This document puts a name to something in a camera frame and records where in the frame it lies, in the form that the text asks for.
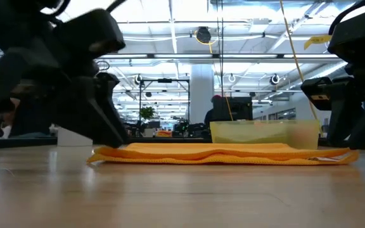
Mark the orange microfiber towel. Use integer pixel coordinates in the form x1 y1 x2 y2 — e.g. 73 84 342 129
86 142 360 166

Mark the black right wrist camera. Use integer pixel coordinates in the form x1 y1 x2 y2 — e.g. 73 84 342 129
327 9 365 64

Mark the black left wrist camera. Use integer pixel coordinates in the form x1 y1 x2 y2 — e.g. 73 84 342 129
55 8 127 61

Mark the black display screen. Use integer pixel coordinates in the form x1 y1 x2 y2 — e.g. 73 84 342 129
213 96 253 121

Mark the snake plant in white pot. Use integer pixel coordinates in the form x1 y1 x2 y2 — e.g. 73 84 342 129
57 126 94 147

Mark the yellow translucent plastic bin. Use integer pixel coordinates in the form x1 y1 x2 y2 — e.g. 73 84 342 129
210 119 321 150

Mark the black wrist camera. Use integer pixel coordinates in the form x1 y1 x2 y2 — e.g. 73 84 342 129
327 9 365 64
55 8 127 61

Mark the yellow cable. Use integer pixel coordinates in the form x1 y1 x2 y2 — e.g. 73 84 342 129
279 0 321 121

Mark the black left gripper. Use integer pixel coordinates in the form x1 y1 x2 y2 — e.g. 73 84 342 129
0 25 128 149

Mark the white square pillar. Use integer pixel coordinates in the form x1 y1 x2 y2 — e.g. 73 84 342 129
190 63 215 124

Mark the round black ceiling lamp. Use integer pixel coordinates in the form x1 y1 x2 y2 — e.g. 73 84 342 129
196 26 212 44

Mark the small green background plant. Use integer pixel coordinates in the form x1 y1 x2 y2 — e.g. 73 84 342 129
139 106 155 121

